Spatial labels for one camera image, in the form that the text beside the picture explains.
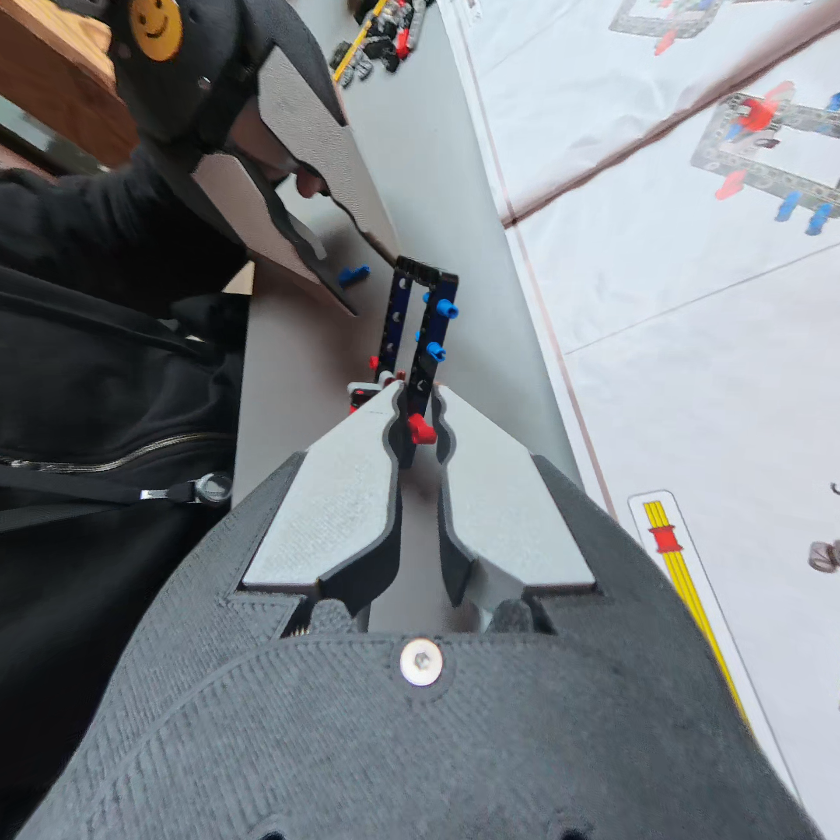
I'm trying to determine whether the black lego frame assembly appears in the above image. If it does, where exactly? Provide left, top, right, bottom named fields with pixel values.
left=346, top=255, right=460, bottom=470

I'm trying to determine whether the black badge reel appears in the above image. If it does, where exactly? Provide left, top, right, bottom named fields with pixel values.
left=138, top=472, right=235, bottom=506

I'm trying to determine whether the person's left forearm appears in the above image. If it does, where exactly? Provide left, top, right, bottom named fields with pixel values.
left=0, top=147, right=250, bottom=316

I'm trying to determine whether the pile of loose lego pieces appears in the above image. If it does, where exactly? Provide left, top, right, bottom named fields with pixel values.
left=328, top=0, right=437, bottom=88

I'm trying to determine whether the person's left hand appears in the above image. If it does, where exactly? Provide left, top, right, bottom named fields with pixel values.
left=226, top=98, right=331, bottom=199

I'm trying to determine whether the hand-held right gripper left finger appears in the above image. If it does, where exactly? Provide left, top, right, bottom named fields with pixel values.
left=241, top=382, right=406, bottom=616

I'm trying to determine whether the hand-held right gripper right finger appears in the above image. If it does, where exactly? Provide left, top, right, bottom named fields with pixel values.
left=434, top=384, right=597, bottom=632

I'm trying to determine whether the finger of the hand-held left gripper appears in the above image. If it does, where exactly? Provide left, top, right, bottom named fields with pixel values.
left=190, top=152, right=360, bottom=317
left=257, top=42, right=403, bottom=265

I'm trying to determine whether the white instruction booklet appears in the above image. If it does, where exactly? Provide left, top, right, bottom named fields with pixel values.
left=436, top=0, right=840, bottom=834

